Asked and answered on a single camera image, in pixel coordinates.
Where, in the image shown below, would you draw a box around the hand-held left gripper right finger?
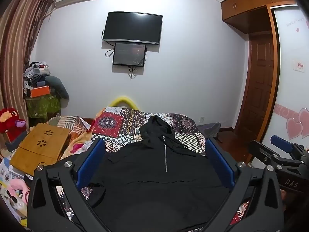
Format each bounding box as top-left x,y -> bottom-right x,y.
205,138 -> 284,232

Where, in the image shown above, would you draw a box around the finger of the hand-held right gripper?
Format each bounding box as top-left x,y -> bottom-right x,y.
248,140 -> 305,172
270,135 -> 309,160

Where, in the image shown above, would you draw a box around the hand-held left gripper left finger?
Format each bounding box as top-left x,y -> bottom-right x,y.
27,138 -> 114,232

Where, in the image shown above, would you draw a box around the black zip hoodie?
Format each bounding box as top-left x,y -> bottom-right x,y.
87,115 -> 232,232

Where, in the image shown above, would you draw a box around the pile of clothes and boxes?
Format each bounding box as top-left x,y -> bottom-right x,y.
23,61 -> 52,95

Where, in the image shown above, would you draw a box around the orange fleece blanket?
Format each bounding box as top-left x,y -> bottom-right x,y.
61,126 -> 96,160

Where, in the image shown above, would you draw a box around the striped patterned cloth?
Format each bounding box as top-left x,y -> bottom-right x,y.
57,115 -> 93,134

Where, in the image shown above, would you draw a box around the patchwork patterned bedspread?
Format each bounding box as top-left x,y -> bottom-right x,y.
55,106 -> 253,232

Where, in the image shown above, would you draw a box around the white wardrobe door pink hearts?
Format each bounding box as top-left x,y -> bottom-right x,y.
262,3 -> 309,151

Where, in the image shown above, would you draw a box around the wooden lap table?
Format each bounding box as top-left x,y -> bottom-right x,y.
10,123 -> 71,176

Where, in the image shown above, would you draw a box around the brown wooden door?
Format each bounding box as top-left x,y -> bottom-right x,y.
235,32 -> 278,141

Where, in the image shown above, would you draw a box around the green patterned bag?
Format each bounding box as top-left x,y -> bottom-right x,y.
25,93 -> 62,120

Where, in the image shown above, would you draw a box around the white pink sticker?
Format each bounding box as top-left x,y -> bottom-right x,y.
293,59 -> 305,72

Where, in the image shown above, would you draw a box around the colourful clutter pile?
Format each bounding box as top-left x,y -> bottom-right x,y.
0,157 -> 35,226

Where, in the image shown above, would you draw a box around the orange box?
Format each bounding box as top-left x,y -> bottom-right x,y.
30,86 -> 51,98

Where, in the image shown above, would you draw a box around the red plush toy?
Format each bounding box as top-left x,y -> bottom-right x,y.
0,108 -> 26,141

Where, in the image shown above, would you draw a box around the brown striped curtain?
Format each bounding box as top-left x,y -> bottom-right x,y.
0,0 -> 57,131

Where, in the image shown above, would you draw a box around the wooden overhead cabinet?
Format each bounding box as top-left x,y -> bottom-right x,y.
221,0 -> 305,33

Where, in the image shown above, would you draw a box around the yellow foam ring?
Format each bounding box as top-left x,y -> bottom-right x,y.
110,96 -> 141,108

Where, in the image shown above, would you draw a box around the small black wall monitor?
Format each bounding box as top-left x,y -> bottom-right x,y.
112,43 -> 147,67

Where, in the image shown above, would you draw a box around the black wall television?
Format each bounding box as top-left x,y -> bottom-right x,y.
102,12 -> 163,45

